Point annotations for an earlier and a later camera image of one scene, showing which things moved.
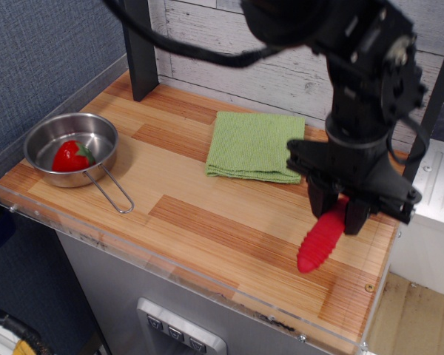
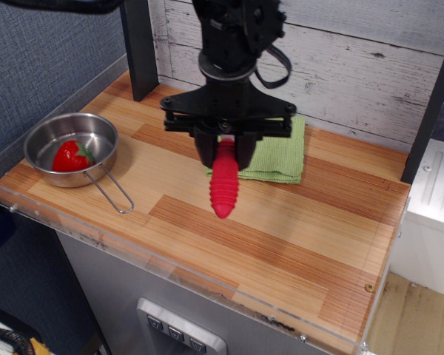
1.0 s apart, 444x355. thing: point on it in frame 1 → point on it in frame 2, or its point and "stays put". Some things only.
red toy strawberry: x=72 y=156 stays put
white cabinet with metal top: x=426 y=249 stays put
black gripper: x=357 y=166 → x=227 y=106
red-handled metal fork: x=322 y=237 → x=224 y=185
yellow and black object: x=30 y=342 → x=19 y=343
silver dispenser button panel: x=161 y=331 stays put
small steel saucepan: x=95 y=133 stays put
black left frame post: x=142 y=54 stays put
